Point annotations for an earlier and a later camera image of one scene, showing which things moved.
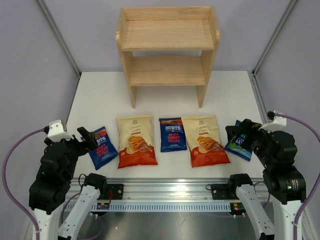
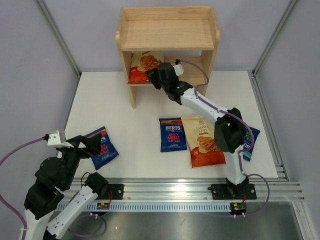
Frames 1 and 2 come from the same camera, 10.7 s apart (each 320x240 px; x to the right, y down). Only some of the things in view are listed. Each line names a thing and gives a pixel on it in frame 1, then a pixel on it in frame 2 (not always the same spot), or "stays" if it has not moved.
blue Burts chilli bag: (106, 150) stays
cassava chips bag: (205, 148) stays
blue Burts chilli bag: (172, 134) stays
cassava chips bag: (136, 147) to (139, 74)
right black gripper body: (258, 140) to (154, 76)
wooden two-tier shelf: (168, 28) stays
